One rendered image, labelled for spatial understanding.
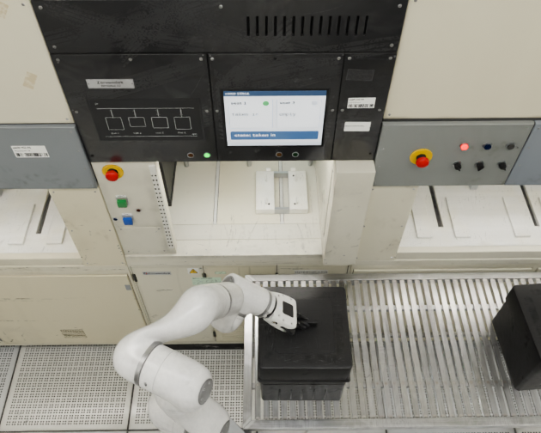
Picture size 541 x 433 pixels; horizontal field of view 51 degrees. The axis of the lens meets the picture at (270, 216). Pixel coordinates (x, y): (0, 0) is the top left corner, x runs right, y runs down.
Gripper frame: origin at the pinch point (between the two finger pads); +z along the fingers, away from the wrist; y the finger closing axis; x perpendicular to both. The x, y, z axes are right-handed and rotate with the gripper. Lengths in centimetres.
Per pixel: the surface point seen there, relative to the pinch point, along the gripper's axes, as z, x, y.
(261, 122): -43, -25, 39
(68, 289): -34, 99, 38
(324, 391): 21.9, 10.4, -13.8
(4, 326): -38, 149, 37
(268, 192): 5, 20, 67
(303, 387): 14.2, 12.7, -13.8
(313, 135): -29, -32, 39
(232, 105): -53, -24, 39
